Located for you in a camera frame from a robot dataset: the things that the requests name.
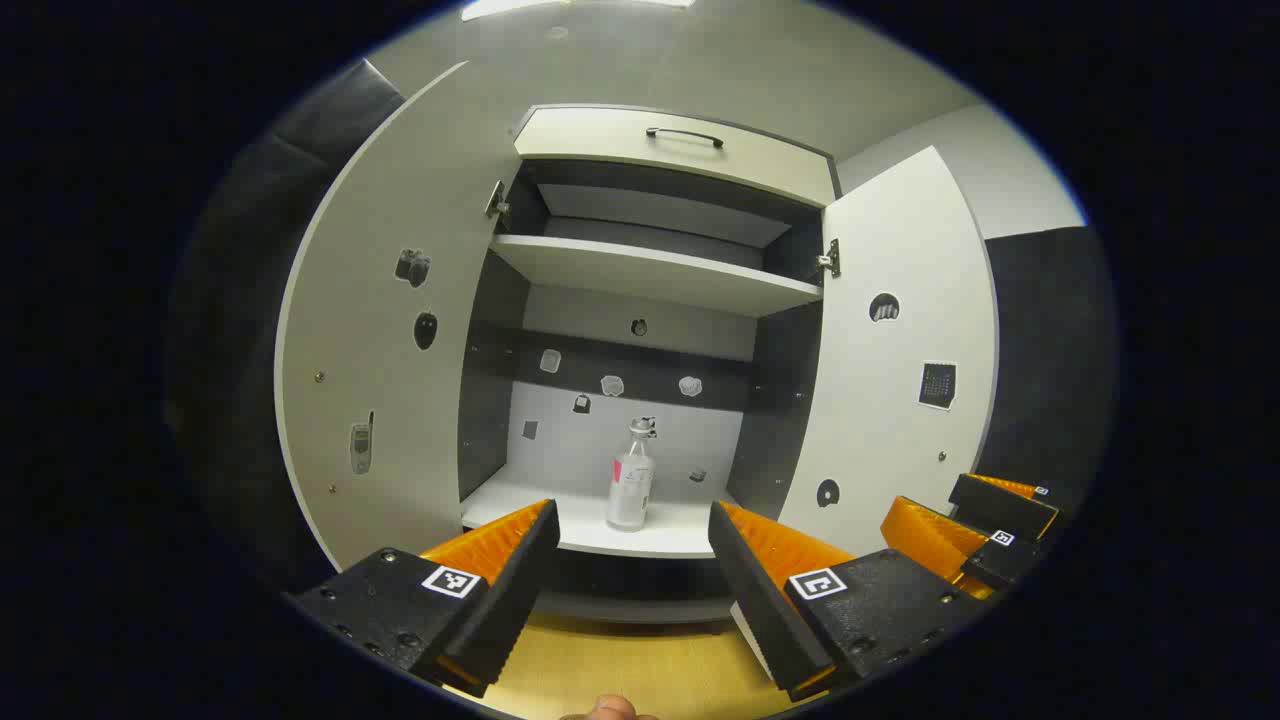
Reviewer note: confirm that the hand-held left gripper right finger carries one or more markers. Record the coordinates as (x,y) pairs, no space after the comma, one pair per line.
(760,610)

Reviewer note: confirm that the white drawer front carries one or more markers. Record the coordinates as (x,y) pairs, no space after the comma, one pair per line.
(600,145)

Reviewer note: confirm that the metal door hinge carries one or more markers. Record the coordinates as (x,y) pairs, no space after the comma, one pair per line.
(829,260)
(496,200)

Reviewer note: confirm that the white cabinet door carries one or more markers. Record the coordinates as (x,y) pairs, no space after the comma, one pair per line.
(380,380)
(880,420)

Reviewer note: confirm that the ceiling light panel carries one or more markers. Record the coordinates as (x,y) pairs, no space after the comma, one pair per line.
(520,8)

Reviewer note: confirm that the clear glass bottle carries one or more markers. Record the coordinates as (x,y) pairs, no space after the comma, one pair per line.
(630,490)

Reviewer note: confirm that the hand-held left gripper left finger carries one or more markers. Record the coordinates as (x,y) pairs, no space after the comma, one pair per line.
(510,600)

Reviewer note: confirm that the black backdrop cloth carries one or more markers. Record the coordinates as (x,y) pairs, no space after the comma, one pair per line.
(250,300)

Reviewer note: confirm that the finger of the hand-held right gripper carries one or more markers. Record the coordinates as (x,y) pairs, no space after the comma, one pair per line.
(1000,505)
(925,540)

